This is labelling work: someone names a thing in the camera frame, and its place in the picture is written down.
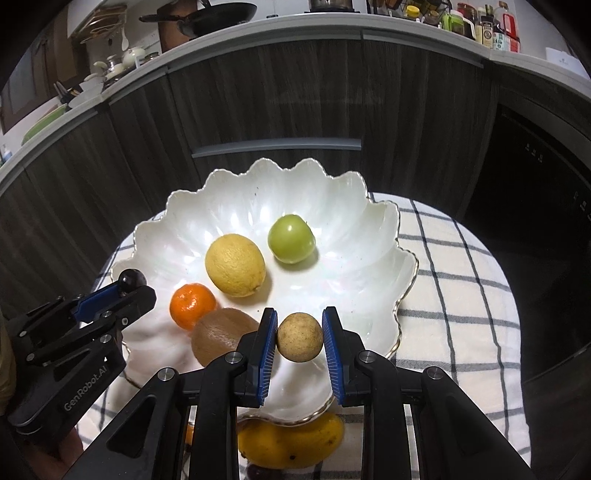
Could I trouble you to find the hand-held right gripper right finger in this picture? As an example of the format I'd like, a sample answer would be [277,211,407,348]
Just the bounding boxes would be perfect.
[322,306,536,480]

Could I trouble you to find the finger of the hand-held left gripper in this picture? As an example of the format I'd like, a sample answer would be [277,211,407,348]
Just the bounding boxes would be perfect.
[51,281,125,324]
[85,285,158,344]

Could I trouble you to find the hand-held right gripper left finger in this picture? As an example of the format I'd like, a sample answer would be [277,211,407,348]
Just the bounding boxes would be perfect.
[69,307,279,480]

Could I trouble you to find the small dark purple fruit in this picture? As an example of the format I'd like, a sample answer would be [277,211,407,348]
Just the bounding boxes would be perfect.
[119,269,147,294]

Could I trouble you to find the small brown longan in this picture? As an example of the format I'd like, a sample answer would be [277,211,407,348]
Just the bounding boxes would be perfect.
[276,312,325,363]

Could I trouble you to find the brown kiwi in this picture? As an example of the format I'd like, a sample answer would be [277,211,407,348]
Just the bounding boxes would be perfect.
[191,308,260,367]

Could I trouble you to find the orange mandarin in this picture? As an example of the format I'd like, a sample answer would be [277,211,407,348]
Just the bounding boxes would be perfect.
[169,283,218,330]

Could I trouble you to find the yellow lemon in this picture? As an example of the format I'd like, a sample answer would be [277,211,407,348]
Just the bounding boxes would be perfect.
[205,234,267,298]

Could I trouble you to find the green round fruit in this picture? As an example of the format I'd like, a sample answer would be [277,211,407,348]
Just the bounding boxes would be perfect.
[268,213,317,265]

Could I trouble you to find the white scalloped bowl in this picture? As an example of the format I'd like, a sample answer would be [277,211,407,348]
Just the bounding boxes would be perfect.
[111,158,420,423]

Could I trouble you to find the person's left hand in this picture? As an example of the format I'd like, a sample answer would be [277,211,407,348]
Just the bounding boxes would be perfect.
[48,427,86,469]

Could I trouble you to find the yellow mango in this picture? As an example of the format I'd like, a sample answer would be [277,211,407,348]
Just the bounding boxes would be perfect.
[238,411,345,470]

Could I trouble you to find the black white checked tablecloth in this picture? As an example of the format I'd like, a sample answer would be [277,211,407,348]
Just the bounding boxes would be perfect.
[76,191,532,480]

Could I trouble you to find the green plastic basin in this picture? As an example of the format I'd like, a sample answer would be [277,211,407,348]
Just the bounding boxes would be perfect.
[21,104,70,144]

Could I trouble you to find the knife block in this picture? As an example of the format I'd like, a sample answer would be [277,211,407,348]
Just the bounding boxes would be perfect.
[53,80,77,104]

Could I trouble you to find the dark wooden door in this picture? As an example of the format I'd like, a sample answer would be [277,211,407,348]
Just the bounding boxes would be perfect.
[0,46,51,134]

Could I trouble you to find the small white pot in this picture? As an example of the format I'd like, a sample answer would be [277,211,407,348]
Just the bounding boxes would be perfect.
[92,55,123,77]

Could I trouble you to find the built-in black dishwasher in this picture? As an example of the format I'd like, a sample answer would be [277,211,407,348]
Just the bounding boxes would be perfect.
[462,104,591,384]

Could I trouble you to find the white teapot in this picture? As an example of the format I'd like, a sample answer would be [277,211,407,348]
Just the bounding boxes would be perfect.
[121,47,147,69]

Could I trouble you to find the dark wood kitchen cabinets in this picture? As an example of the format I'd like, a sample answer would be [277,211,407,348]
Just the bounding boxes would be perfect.
[0,32,591,324]

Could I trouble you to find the brown cutting board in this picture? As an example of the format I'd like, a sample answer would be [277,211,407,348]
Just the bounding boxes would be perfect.
[157,0,199,54]

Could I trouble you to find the black wok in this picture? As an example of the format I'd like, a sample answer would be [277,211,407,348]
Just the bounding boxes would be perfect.
[139,2,258,38]

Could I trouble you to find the white kitchen countertop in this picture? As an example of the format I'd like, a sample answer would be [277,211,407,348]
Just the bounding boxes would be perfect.
[0,9,591,185]

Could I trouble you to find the steel saucepan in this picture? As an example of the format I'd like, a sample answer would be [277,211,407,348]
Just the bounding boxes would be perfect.
[308,0,354,14]

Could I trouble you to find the row of condiment bottles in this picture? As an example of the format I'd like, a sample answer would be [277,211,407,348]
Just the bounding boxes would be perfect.
[441,0,522,54]

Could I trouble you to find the white box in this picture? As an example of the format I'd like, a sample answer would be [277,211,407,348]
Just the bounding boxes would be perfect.
[545,46,585,77]

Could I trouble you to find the silver cabinet handle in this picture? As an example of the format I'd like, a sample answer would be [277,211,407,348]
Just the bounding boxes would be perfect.
[191,137,362,158]

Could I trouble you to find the wooden wall rack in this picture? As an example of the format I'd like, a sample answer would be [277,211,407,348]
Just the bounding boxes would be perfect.
[85,4,127,38]

